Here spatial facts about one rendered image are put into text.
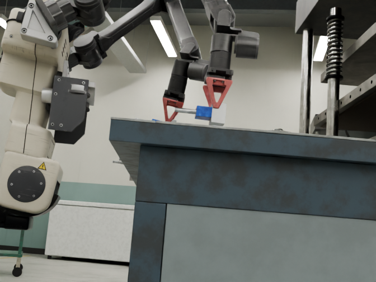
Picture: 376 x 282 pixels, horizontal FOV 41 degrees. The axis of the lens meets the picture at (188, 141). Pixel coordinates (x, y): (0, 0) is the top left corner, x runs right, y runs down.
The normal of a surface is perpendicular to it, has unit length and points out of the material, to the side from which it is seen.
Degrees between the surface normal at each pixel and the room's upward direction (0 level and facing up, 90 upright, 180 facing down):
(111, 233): 90
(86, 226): 90
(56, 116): 90
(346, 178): 90
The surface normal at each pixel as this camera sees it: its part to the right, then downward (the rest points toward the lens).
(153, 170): 0.05, -0.17
